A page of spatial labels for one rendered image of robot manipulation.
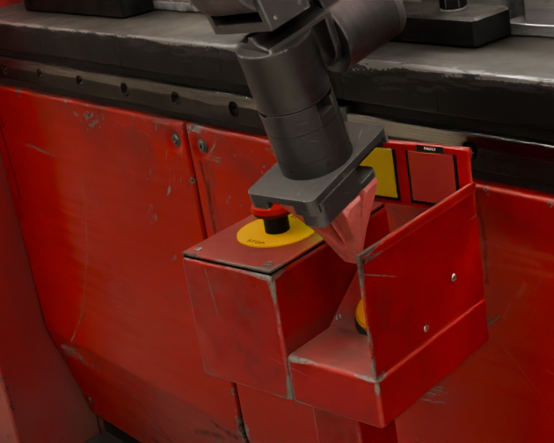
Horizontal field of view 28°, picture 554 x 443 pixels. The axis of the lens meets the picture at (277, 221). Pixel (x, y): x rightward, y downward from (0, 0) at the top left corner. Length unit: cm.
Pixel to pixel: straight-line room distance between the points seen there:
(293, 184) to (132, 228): 81
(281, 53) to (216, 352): 31
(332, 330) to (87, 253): 89
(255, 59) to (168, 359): 96
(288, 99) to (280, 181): 7
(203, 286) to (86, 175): 76
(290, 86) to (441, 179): 21
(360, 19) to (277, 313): 25
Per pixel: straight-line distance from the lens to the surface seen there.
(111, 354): 185
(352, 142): 84
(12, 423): 209
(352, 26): 80
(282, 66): 77
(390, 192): 97
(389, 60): 109
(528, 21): 111
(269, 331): 91
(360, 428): 98
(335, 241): 88
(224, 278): 92
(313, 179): 81
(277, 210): 93
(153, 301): 164
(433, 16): 112
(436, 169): 93
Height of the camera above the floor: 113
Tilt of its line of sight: 21 degrees down
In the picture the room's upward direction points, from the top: 10 degrees counter-clockwise
